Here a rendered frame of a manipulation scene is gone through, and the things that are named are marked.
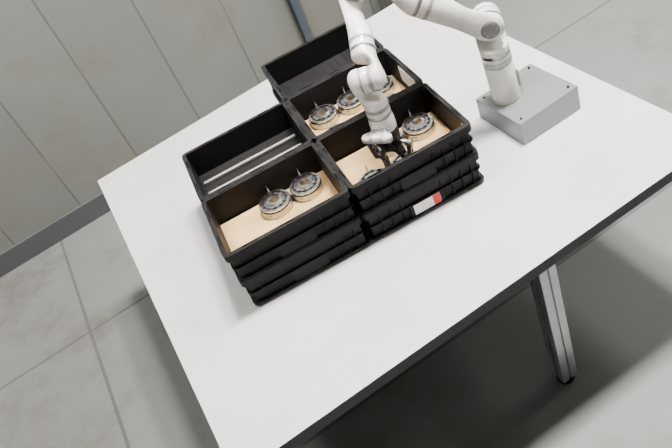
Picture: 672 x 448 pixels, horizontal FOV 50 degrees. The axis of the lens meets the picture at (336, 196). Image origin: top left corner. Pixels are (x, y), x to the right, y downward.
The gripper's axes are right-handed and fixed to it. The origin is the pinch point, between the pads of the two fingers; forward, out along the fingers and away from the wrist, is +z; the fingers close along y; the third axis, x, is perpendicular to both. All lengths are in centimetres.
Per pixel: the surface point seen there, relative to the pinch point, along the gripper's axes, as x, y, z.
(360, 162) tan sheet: -3.5, 14.1, 2.6
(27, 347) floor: 31, 205, 87
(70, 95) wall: -74, 205, 18
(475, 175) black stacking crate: -7.0, -20.2, 11.9
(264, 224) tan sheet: 23.6, 37.4, 2.8
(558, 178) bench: -9.0, -43.9, 15.2
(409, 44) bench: -88, 25, 16
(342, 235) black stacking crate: 23.6, 12.2, 6.6
